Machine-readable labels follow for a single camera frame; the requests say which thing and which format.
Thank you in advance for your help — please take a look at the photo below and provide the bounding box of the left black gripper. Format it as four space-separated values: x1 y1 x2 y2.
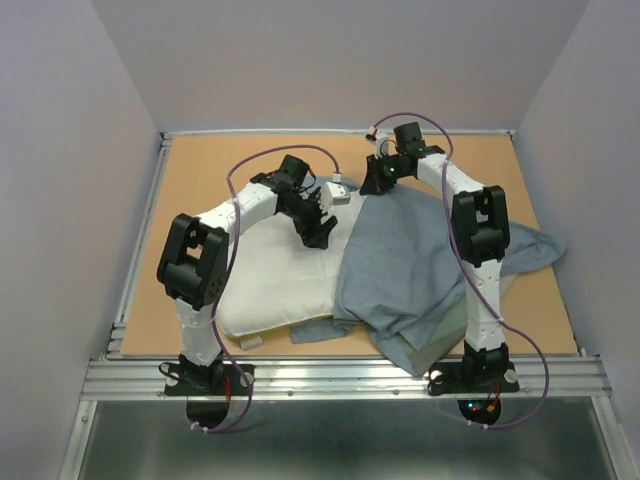
280 186 336 250

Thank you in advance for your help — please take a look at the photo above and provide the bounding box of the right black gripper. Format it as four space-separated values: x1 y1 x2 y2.
358 151 409 195

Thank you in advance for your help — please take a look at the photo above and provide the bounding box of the white pillow yellow edge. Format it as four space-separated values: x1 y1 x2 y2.
216 178 364 339

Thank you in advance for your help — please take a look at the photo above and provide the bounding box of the blue patchwork pillowcase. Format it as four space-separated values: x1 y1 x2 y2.
290 185 569 377

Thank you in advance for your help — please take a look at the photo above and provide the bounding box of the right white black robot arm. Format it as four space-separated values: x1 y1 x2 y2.
360 122 511 396

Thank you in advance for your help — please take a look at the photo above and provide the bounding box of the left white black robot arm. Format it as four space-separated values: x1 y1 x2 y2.
157 155 350 396

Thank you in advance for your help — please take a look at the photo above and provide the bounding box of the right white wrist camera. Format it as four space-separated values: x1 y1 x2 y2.
365 127 396 159

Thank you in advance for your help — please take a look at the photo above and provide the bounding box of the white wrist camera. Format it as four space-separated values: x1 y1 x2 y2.
365 127 396 159
320 182 351 211

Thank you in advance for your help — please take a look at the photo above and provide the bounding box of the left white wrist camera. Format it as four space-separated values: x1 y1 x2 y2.
320 182 351 211

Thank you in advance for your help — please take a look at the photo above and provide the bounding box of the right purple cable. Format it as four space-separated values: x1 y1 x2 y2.
367 111 554 432

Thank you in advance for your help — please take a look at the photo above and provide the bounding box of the purple cable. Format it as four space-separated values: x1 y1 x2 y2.
188 144 344 434
367 111 554 432

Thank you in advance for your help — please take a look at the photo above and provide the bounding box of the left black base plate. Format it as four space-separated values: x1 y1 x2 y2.
158 362 253 434

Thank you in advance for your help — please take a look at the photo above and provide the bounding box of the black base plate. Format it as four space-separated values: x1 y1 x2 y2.
428 361 520 428
158 362 253 434

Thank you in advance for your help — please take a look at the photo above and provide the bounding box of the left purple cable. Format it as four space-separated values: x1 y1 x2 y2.
188 144 344 434

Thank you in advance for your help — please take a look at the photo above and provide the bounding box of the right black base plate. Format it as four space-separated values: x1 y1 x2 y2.
428 361 520 428

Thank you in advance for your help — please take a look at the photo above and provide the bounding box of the aluminium front rail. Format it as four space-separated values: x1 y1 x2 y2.
80 356 612 401

